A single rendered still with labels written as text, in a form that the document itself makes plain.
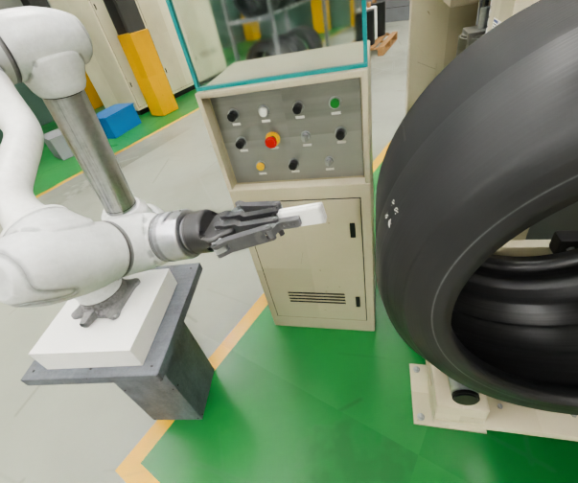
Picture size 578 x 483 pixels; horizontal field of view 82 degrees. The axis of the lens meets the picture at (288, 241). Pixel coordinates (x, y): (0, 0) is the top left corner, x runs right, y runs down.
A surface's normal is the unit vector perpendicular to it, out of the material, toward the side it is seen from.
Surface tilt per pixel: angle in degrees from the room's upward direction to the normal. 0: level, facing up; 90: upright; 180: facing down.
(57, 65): 104
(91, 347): 1
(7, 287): 65
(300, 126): 90
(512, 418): 0
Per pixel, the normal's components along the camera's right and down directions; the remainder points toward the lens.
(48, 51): 0.79, 0.44
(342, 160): -0.20, 0.66
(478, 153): -0.74, 0.07
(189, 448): -0.18, -0.75
